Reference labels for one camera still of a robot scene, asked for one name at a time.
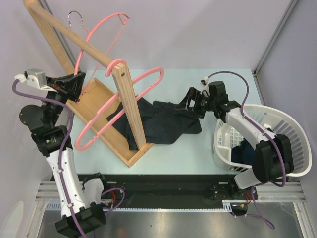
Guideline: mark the navy blue shorts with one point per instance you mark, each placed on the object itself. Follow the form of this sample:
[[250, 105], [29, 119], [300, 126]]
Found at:
[[264, 153]]

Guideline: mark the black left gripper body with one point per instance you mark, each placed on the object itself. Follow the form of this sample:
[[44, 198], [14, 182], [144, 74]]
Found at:
[[59, 93]]

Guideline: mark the dark green shorts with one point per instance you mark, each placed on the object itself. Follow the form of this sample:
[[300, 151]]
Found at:
[[164, 124]]

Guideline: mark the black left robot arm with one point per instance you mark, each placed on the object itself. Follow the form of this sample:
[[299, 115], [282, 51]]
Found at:
[[81, 209]]

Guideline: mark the wooden rack post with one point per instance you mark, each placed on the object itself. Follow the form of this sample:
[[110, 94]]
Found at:
[[99, 59]]

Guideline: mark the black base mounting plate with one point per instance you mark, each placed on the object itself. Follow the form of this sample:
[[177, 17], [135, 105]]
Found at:
[[168, 183]]

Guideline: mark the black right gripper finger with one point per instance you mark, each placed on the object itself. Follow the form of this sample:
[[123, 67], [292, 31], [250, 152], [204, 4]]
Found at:
[[192, 95], [181, 106]]

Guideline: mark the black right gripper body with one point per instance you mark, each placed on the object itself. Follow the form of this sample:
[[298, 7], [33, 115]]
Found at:
[[207, 105]]

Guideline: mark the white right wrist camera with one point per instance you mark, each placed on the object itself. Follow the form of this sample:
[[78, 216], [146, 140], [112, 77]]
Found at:
[[204, 82]]

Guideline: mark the wooden rack base tray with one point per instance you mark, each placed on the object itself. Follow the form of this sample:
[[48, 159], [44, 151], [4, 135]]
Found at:
[[97, 94]]

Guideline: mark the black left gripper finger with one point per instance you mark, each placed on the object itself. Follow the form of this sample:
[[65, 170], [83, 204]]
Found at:
[[73, 92], [69, 79]]

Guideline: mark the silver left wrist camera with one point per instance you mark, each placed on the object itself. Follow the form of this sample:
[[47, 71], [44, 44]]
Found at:
[[35, 78]]

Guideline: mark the pink plastic hanger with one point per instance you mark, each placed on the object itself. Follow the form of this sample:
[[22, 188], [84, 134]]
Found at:
[[85, 138]]

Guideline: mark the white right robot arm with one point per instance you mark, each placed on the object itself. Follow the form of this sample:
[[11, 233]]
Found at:
[[232, 114]]

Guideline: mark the aluminium rail with cable duct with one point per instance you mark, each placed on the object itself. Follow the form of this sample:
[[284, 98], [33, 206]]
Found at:
[[214, 198]]

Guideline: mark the white laundry basket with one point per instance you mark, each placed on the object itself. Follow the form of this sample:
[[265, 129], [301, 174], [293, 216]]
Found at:
[[226, 137]]

